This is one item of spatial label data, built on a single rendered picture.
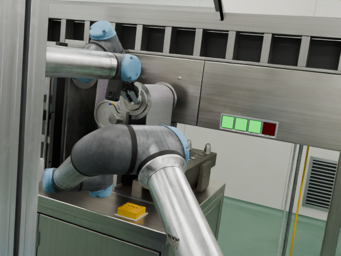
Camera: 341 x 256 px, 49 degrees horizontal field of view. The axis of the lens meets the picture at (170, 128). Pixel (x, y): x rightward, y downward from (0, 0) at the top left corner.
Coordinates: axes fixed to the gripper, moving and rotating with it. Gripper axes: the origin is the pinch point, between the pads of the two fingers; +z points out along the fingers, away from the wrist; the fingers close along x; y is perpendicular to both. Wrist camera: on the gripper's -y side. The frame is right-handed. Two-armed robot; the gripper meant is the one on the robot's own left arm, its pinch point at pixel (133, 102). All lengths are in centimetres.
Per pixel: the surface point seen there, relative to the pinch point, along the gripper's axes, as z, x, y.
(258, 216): 271, -19, 65
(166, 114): 21.0, -4.3, 10.7
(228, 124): 32.4, -28.6, 17.8
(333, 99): 22, -69, 31
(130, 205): 6.8, -13.0, -36.5
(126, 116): 4.5, 3.0, -3.8
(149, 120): 9.7, -4.3, -0.8
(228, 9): 155, 47, 235
